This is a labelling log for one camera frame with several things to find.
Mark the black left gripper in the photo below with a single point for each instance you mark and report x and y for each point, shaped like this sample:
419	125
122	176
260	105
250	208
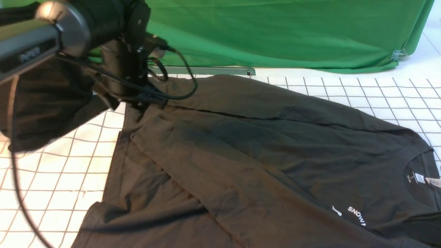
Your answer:
125	77

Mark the gray long sleeve shirt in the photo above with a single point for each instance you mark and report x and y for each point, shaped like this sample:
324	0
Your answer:
244	164

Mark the black crumpled garment pile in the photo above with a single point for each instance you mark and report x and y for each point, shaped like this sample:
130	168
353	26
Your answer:
51	100

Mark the green backdrop cloth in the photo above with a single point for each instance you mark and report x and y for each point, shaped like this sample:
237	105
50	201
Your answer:
339	36

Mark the white grid table mat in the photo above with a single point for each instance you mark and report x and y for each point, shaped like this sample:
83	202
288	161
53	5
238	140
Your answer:
63	180

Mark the silver binder clip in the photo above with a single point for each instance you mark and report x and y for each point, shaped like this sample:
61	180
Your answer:
398	55

